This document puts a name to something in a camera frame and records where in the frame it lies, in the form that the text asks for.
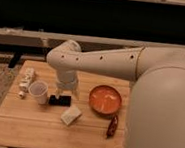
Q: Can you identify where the white sponge block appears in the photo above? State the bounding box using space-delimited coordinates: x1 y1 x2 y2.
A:
61 106 82 125

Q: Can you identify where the translucent plastic cup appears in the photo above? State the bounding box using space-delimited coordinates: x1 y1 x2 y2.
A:
29 80 48 105

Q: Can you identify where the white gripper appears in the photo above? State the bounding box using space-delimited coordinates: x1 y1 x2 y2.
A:
55 70 80 99

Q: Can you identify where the black rectangular block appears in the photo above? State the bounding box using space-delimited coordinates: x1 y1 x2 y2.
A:
48 95 71 107

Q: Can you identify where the orange bowl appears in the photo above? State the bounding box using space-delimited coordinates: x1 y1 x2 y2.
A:
89 85 122 115

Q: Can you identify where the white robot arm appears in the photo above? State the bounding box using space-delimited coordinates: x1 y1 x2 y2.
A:
46 41 185 148

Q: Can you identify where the wooden table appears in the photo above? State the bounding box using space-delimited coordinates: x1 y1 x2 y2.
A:
0 56 134 148

